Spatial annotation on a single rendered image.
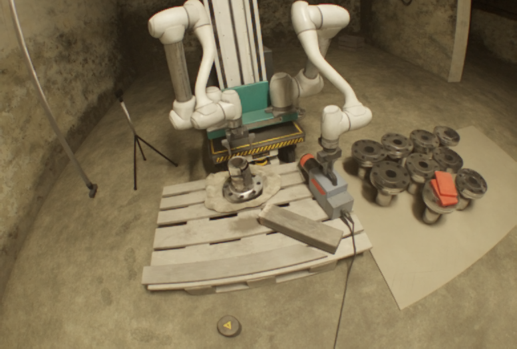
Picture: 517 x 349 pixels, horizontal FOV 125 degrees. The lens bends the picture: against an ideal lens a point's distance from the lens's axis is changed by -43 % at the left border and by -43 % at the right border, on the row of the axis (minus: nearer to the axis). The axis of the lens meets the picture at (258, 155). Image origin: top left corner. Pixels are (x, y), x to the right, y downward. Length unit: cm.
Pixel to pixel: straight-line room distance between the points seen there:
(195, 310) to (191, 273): 23
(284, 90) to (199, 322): 148
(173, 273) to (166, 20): 127
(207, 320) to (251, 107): 142
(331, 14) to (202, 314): 166
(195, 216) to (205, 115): 64
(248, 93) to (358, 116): 84
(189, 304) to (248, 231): 54
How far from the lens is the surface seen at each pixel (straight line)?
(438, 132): 219
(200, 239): 138
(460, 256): 169
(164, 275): 132
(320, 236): 120
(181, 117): 146
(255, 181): 153
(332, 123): 111
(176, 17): 127
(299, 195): 148
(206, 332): 132
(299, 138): 167
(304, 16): 121
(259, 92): 173
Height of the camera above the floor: 124
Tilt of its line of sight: 37 degrees down
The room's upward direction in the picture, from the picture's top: 9 degrees counter-clockwise
